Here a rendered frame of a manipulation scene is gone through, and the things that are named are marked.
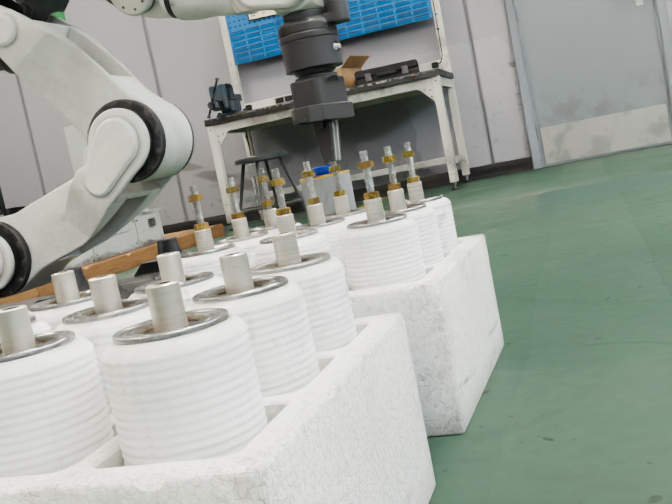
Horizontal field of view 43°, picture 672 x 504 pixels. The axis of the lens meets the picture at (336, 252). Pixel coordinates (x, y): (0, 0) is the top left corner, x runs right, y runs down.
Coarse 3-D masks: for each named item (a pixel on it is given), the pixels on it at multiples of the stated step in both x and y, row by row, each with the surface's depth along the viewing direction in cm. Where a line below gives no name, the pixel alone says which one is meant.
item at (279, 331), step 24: (288, 288) 65; (240, 312) 62; (264, 312) 63; (288, 312) 64; (264, 336) 63; (288, 336) 64; (264, 360) 63; (288, 360) 64; (312, 360) 66; (264, 384) 63; (288, 384) 64
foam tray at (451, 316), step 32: (448, 256) 116; (480, 256) 127; (384, 288) 100; (416, 288) 98; (448, 288) 103; (480, 288) 123; (416, 320) 98; (448, 320) 100; (480, 320) 119; (416, 352) 99; (448, 352) 98; (480, 352) 115; (448, 384) 99; (480, 384) 112; (448, 416) 99
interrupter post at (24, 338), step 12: (0, 312) 58; (12, 312) 58; (24, 312) 59; (0, 324) 58; (12, 324) 58; (24, 324) 59; (0, 336) 59; (12, 336) 58; (24, 336) 59; (12, 348) 58; (24, 348) 59
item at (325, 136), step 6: (318, 126) 129; (324, 126) 129; (330, 126) 129; (318, 132) 130; (324, 132) 129; (330, 132) 129; (318, 138) 130; (324, 138) 130; (330, 138) 129; (318, 144) 130; (324, 144) 130; (330, 144) 129; (324, 150) 130; (330, 150) 130; (324, 156) 130; (330, 156) 130; (336, 156) 130; (324, 162) 131
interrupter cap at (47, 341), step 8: (40, 336) 62; (48, 336) 61; (56, 336) 60; (64, 336) 60; (72, 336) 59; (0, 344) 62; (40, 344) 60; (48, 344) 57; (56, 344) 58; (64, 344) 58; (0, 352) 60; (16, 352) 57; (24, 352) 56; (32, 352) 56; (40, 352) 57; (0, 360) 56; (8, 360) 56
